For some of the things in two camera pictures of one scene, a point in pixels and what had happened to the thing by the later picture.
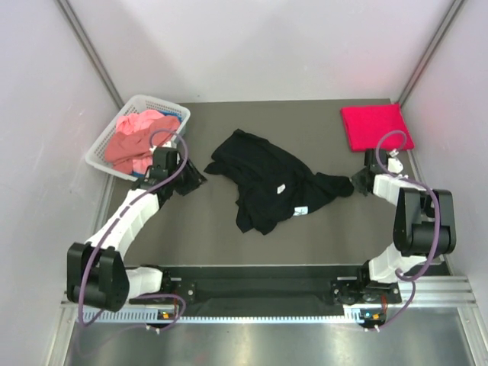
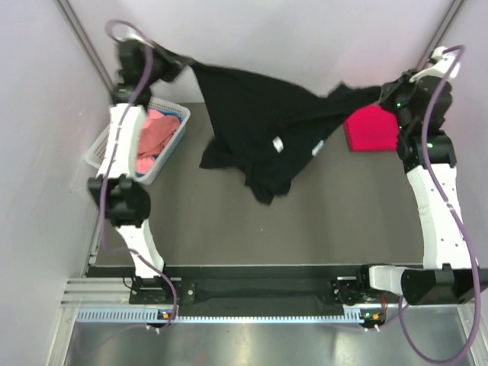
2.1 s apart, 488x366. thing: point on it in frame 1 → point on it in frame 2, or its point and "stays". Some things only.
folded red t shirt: [364, 126] stays
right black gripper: [357, 182] → [390, 89]
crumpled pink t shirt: [130, 149] stays
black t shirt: [269, 186] → [267, 130]
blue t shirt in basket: [177, 113] stays
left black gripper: [195, 179] → [173, 62]
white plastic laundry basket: [97, 158] stays
